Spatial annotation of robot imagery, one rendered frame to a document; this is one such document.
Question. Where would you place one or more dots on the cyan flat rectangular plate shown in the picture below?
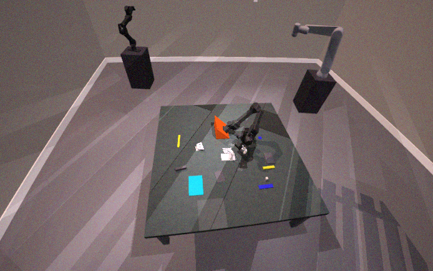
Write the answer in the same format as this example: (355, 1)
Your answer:
(195, 185)

